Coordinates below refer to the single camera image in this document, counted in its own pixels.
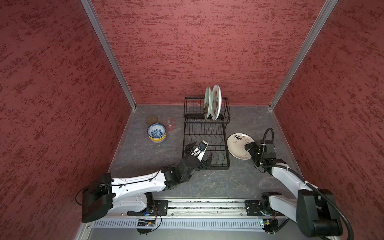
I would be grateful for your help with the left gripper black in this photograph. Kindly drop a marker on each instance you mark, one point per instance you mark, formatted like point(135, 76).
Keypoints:
point(205, 164)

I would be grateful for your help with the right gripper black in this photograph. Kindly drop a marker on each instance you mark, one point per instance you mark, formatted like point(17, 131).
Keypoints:
point(254, 147)

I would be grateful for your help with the yellow bowl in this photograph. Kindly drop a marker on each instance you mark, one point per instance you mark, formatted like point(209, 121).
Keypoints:
point(163, 137)

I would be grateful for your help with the pink transparent cup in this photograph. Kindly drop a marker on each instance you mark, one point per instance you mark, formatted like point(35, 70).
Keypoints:
point(170, 124)

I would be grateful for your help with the white blue floral bowl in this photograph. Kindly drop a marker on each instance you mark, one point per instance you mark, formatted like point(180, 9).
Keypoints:
point(156, 131)

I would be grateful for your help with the amber transparent cup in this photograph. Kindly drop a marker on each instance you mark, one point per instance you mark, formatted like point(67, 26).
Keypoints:
point(152, 119)

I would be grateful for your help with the pale pink bowl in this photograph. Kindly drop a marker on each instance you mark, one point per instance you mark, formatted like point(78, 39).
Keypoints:
point(157, 141)

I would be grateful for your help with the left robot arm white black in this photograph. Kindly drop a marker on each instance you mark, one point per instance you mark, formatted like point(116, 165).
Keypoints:
point(107, 195)

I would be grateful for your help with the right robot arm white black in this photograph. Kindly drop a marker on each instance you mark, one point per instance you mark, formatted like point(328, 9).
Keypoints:
point(311, 209)

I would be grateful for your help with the middle pale green plate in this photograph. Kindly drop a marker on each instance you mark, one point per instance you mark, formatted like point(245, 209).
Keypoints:
point(208, 102)

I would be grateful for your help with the right white floral plate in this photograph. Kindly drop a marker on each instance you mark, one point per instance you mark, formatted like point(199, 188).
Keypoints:
point(216, 102)

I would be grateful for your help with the right circuit board connector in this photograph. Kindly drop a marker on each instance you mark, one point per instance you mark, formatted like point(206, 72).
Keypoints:
point(270, 226)

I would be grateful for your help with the circuit board connector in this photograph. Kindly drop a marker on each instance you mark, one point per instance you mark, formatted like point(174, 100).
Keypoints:
point(270, 226)
point(145, 223)

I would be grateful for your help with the left circuit board connector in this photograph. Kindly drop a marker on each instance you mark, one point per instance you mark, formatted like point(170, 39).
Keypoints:
point(145, 223)

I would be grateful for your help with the right corner aluminium profile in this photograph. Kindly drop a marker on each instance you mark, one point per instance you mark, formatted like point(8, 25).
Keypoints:
point(317, 26)

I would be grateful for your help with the black wire dish rack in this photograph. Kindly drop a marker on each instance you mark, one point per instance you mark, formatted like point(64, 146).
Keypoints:
point(197, 129)

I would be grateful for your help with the aluminium rail front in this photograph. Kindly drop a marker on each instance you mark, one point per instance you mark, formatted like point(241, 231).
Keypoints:
point(176, 207)

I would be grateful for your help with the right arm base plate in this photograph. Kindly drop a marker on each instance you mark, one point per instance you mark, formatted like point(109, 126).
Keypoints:
point(253, 209)

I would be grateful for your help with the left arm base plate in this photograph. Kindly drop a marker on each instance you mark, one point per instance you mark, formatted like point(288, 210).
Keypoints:
point(160, 208)

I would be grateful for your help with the white slotted cable duct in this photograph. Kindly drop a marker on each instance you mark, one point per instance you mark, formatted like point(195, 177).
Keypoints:
point(253, 225)

